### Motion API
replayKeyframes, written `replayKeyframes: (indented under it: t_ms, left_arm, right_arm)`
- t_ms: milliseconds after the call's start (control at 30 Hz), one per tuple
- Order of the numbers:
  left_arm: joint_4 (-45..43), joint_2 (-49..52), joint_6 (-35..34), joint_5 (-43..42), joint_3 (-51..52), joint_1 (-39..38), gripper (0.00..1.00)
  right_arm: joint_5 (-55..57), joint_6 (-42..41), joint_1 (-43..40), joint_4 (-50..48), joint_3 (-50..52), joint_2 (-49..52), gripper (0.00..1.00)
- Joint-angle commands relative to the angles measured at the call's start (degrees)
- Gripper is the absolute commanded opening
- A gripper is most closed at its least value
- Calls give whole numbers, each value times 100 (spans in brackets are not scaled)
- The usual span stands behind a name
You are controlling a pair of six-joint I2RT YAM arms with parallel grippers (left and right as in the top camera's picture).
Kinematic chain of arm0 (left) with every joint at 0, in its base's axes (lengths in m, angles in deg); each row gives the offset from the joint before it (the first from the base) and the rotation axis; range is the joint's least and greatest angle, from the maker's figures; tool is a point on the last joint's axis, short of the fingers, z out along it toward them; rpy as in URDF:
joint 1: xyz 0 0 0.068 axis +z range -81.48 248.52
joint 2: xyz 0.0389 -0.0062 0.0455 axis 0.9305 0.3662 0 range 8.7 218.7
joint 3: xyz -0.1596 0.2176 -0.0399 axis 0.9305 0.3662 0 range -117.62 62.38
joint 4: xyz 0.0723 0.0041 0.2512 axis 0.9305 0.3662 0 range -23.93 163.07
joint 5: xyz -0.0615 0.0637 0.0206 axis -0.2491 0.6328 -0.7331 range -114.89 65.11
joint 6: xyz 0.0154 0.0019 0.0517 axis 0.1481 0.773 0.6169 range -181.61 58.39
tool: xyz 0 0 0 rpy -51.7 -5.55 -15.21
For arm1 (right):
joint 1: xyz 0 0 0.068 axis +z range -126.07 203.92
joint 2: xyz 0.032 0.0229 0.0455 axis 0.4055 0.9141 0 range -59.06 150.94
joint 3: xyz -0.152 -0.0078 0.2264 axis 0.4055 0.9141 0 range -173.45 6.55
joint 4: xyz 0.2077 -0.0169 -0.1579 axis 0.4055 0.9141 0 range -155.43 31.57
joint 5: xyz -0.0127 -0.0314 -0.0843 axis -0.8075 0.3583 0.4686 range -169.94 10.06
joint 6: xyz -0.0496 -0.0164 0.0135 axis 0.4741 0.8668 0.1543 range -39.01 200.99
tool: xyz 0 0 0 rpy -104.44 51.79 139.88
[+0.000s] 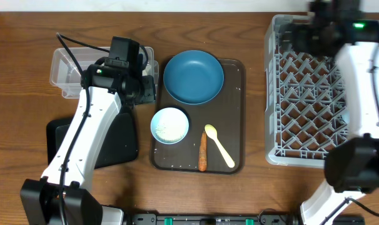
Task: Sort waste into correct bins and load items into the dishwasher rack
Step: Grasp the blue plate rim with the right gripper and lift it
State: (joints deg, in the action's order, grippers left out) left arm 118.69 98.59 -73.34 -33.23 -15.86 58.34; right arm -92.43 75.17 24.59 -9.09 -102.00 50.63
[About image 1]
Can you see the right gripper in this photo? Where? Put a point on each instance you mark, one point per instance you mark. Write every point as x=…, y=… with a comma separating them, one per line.
x=298, y=34

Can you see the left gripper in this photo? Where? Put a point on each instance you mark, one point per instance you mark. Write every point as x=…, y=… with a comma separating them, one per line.
x=149, y=92

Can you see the large blue bowl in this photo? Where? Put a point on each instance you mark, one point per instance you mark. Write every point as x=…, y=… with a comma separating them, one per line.
x=193, y=77

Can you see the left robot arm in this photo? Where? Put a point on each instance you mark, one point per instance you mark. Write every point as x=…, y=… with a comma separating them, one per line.
x=61, y=195

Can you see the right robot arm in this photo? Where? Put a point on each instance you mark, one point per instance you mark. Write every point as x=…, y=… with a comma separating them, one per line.
x=352, y=168

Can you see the grey dishwasher rack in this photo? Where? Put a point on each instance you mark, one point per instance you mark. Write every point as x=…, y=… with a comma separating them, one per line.
x=306, y=115

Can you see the clear plastic bin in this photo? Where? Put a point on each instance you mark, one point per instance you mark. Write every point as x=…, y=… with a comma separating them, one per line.
x=65, y=75

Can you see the small bowl with rice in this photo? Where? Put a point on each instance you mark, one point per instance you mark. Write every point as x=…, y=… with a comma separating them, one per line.
x=169, y=125

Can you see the black bin lid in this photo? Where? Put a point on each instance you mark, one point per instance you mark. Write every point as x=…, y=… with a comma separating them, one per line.
x=120, y=144

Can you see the pale yellow spoon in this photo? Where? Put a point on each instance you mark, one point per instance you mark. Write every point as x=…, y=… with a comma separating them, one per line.
x=211, y=132

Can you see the dark brown serving tray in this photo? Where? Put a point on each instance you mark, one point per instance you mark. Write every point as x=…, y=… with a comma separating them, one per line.
x=226, y=112

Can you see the orange carrot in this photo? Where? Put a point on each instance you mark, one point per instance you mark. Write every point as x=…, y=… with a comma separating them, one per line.
x=202, y=159

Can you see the black rail at table edge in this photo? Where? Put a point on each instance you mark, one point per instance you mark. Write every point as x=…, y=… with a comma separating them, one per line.
x=208, y=219

